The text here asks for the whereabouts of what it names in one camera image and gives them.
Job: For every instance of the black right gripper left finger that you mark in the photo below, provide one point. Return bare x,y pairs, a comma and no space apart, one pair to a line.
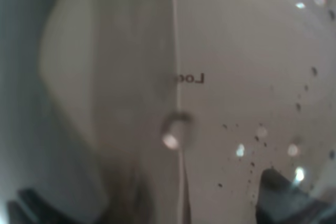
30,207

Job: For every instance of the smoky transparent plastic bottle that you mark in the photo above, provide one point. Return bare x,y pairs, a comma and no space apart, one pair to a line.
165,111

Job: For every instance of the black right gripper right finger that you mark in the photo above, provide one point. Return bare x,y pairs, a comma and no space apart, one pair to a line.
280,201

